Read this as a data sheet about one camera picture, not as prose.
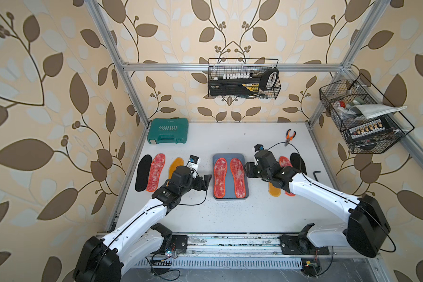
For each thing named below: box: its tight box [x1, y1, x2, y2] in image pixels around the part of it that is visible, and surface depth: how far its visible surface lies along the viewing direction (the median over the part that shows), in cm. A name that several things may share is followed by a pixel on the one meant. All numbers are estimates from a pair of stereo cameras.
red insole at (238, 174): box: [230, 158, 247, 199], surface depth 95 cm
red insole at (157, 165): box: [146, 153, 166, 193], surface depth 101 cm
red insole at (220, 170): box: [213, 158, 228, 199], surface depth 96 cm
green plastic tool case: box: [146, 116, 189, 144], surface depth 114 cm
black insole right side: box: [290, 152, 308, 176], surface depth 104 cm
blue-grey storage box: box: [212, 152, 250, 201], surface depth 95 cm
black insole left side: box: [135, 154, 153, 192], surface depth 98 cm
